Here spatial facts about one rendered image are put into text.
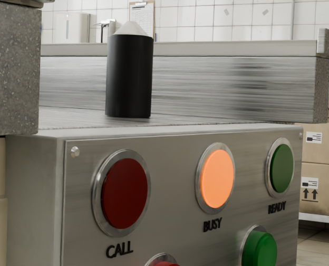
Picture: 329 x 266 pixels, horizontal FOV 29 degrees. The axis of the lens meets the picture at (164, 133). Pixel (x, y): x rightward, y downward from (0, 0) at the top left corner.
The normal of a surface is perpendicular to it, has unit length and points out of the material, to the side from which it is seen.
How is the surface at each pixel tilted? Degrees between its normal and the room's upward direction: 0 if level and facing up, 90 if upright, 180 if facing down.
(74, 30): 90
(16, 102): 90
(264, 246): 90
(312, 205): 93
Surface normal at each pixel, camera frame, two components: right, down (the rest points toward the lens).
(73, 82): -0.58, 0.03
